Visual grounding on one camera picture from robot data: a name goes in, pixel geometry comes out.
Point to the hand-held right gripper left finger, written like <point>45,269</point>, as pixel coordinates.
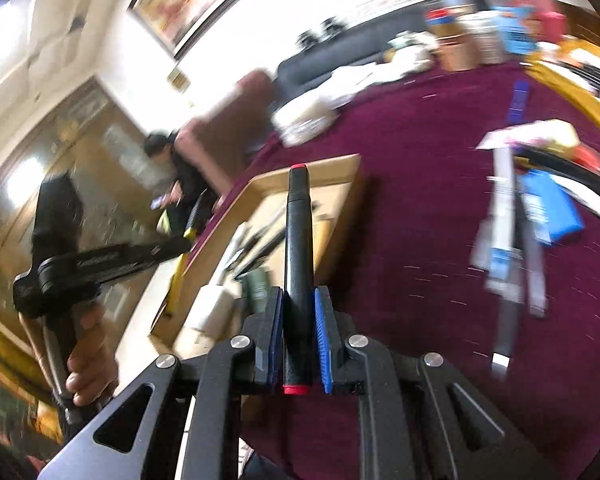
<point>276,340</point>

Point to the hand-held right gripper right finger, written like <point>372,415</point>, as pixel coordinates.
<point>324,340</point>

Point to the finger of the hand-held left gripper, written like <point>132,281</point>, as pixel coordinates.
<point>145,257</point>

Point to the yellow pen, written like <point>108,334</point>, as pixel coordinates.
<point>179,280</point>

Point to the black pen with red rings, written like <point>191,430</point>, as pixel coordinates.
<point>297,240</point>

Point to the wooden tray with pens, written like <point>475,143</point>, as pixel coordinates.
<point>330,195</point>

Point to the gold tray box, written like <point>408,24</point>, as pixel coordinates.
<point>575,75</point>

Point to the person's left hand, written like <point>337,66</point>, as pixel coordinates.
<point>92,360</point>

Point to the wooden door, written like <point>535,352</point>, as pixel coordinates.
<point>55,150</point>

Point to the brown armchair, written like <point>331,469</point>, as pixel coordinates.
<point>230,130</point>

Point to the pile of pens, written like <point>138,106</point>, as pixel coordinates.
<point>510,260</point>

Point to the clear bag of white rolls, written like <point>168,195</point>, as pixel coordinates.
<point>305,120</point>

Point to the framed horse painting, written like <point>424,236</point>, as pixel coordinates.
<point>195,0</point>

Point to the white papers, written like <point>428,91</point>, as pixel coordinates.
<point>360,80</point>

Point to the blue and white box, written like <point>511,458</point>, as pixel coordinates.
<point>552,207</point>

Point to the black leather sofa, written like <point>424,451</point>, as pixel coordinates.
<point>340,60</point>

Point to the white gloves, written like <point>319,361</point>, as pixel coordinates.
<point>410,47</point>

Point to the blue marker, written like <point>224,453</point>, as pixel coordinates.
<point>516,101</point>

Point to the clear jar with blue label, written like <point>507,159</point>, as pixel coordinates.
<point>515,30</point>

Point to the pink bottle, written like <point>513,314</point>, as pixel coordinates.
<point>552,22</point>

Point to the small yellow wall frame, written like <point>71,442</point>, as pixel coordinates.
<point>179,81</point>

